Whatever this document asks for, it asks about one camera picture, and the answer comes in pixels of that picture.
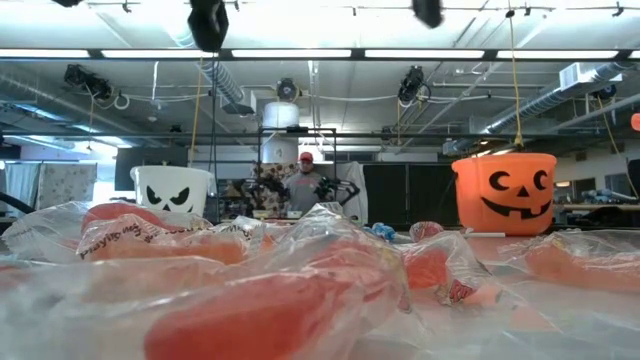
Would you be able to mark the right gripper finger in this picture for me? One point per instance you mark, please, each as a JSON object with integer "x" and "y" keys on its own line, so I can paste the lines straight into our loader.
{"x": 427, "y": 11}

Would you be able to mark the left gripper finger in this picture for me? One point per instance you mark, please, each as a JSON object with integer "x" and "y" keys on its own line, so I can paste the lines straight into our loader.
{"x": 207, "y": 22}

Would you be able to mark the white ghost face bucket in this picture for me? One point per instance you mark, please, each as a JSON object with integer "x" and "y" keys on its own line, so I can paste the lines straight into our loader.
{"x": 172, "y": 176}

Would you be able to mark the orange pumpkin face bucket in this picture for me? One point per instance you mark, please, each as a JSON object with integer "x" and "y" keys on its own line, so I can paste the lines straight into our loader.
{"x": 475, "y": 210}

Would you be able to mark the red candy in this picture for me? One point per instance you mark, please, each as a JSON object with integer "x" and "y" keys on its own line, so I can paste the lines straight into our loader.
{"x": 120, "y": 212}
{"x": 250, "y": 320}
{"x": 425, "y": 267}
{"x": 575, "y": 262}

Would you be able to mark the red lollipop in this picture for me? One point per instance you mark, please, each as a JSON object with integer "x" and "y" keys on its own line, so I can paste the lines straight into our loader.
{"x": 425, "y": 231}

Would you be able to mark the blue lollipop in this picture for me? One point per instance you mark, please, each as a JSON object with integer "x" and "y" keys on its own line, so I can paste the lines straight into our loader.
{"x": 382, "y": 231}

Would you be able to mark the orange candy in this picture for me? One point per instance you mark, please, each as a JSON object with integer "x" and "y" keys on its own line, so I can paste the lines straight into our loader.
{"x": 175, "y": 247}

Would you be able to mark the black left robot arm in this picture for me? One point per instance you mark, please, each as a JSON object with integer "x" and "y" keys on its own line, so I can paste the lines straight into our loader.
{"x": 67, "y": 2}

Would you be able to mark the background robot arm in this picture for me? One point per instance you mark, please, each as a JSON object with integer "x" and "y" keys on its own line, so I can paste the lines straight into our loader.
{"x": 335, "y": 186}

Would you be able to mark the black round fan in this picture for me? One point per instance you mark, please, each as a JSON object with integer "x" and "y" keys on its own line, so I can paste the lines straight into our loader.
{"x": 288, "y": 90}

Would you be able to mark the white cylindrical tank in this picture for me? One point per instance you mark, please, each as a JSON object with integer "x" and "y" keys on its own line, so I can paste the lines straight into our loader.
{"x": 280, "y": 115}

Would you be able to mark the brown patterned cloth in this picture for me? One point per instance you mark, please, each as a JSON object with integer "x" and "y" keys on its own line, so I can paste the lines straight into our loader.
{"x": 270, "y": 172}

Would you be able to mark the black partition panel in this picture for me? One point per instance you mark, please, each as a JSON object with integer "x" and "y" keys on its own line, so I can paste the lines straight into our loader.
{"x": 400, "y": 192}

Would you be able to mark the white cloth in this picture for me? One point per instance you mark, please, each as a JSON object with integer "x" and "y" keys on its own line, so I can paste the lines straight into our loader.
{"x": 356, "y": 180}

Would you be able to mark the person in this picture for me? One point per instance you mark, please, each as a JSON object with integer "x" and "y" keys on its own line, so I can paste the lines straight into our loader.
{"x": 305, "y": 192}

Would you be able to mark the floral curtain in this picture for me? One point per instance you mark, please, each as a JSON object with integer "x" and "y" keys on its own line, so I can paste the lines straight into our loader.
{"x": 65, "y": 185}

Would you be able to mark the white curtain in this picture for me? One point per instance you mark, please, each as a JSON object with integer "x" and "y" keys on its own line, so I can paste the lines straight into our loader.
{"x": 20, "y": 182}

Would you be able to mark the black curved bar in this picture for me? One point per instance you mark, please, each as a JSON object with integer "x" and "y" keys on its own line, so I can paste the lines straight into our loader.
{"x": 20, "y": 202}

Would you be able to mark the wooden desk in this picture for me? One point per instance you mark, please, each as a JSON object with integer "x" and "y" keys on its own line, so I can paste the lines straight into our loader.
{"x": 600, "y": 206}

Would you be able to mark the black chair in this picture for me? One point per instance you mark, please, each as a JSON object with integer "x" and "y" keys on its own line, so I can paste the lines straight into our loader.
{"x": 635, "y": 175}

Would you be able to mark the silver ribbed air duct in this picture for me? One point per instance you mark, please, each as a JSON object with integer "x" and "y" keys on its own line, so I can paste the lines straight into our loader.
{"x": 222, "y": 82}

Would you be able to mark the black wall screen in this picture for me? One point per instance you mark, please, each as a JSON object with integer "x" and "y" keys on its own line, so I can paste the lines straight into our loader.
{"x": 150, "y": 157}

